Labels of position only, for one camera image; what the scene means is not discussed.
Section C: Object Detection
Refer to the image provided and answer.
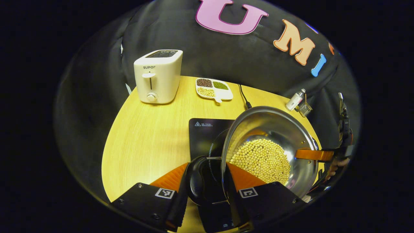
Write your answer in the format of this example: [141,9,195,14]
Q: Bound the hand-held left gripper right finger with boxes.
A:
[223,162,306,232]

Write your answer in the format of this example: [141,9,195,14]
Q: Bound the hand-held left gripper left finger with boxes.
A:
[110,162,191,232]

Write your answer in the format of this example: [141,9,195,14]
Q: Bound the stainless steel pot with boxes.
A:
[186,106,321,207]

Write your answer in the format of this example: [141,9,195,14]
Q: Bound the black induction cooktop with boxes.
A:
[189,118,246,233]

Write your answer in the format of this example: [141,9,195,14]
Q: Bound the pile of yellow soybeans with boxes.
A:
[229,139,291,185]

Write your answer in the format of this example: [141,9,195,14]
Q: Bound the small glass holder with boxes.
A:
[294,94,313,117]

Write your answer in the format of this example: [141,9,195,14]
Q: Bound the small white bottle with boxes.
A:
[285,89,306,111]

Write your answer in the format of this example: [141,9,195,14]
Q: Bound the white divided bean dish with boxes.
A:
[195,78,234,103]

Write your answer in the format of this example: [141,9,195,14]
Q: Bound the white toaster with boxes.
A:
[134,49,183,104]

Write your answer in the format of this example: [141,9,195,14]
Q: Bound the black backdrop cloth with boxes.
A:
[53,0,361,201]

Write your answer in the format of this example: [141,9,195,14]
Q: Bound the black power cable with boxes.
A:
[238,83,252,110]

